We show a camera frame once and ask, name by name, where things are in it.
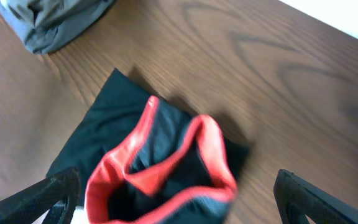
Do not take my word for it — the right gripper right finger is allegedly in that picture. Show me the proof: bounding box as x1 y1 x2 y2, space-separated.
273 169 358 224

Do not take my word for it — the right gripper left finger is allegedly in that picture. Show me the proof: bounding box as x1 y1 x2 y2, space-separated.
0 167 80 224

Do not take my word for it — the folded grey garment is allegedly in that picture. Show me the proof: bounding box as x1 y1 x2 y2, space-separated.
0 0 114 54

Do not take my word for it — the black leggings red waistband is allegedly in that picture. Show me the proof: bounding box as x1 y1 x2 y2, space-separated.
47 70 249 223

